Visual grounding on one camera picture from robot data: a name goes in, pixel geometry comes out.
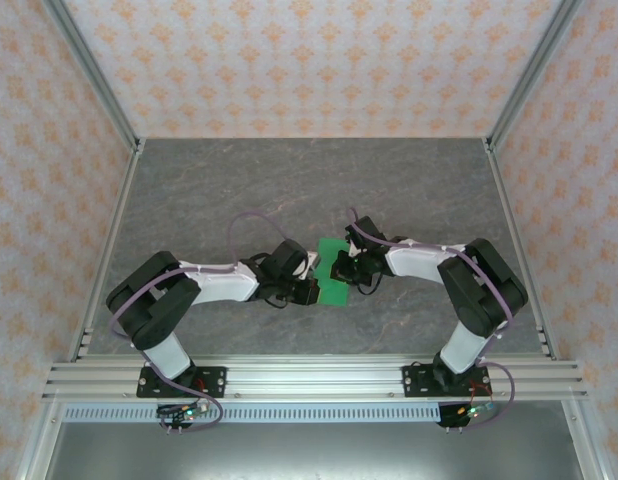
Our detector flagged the green paper sheet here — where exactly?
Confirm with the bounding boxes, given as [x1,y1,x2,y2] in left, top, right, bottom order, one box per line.
[312,237,351,307]

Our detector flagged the grey metal sheet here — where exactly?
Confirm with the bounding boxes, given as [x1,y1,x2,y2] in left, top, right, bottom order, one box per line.
[43,422,585,480]

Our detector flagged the aluminium cross beam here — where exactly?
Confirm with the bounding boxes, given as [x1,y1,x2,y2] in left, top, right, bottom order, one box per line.
[41,355,589,401]

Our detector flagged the left small circuit board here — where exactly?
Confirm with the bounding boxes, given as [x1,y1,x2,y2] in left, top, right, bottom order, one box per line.
[156,402,210,421]

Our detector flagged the small circuit board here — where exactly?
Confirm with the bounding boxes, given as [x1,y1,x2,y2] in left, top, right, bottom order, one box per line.
[456,402,495,419]
[156,402,210,421]

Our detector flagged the right small circuit board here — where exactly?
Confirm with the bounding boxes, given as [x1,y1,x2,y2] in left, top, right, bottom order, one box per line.
[456,402,495,419]

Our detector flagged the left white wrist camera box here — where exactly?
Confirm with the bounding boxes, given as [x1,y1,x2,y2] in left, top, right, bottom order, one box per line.
[294,251,321,280]

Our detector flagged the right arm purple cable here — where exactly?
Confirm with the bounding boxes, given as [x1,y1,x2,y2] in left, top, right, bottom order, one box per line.
[347,208,516,431]

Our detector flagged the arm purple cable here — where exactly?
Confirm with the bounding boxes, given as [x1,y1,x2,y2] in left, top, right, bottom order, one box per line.
[110,211,225,435]
[347,208,516,431]

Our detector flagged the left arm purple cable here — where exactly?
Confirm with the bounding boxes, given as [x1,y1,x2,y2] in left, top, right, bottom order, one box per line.
[110,211,225,435]

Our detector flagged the grey slotted cable duct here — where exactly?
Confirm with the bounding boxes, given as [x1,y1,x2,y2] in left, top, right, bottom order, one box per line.
[62,404,443,424]

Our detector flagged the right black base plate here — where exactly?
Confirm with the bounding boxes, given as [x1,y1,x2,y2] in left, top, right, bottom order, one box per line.
[402,364,492,400]

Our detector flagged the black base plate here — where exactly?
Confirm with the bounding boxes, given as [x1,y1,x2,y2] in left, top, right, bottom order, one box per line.
[136,366,228,400]
[402,364,492,400]

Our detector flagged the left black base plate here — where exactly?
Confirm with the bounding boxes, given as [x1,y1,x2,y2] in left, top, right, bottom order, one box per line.
[136,366,228,400]

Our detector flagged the right aluminium side rail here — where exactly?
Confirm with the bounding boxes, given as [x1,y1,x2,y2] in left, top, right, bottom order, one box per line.
[483,142,560,362]

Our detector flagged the aluminium side rail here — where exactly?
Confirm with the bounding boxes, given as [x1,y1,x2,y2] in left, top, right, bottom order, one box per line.
[483,142,560,362]
[66,142,146,364]

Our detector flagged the left aluminium side rail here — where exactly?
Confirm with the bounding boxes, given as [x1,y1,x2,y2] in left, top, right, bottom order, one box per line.
[66,142,146,364]

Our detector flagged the right aluminium corner post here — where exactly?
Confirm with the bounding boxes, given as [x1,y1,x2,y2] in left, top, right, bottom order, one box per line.
[483,0,588,154]

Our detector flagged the aluminium corner post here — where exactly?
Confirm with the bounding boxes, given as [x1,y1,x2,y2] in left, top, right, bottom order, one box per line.
[483,0,588,154]
[41,0,143,154]

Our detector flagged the left aluminium corner post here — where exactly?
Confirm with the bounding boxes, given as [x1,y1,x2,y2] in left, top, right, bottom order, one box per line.
[41,0,143,154]

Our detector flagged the right aluminium frame leg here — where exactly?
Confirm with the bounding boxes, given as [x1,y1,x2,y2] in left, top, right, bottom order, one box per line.
[561,399,613,480]

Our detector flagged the aluminium frame leg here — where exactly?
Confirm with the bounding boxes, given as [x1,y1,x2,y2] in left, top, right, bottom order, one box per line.
[561,399,613,480]
[13,399,65,480]

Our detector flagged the left aluminium frame leg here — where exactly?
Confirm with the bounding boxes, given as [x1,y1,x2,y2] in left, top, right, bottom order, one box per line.
[13,399,65,480]

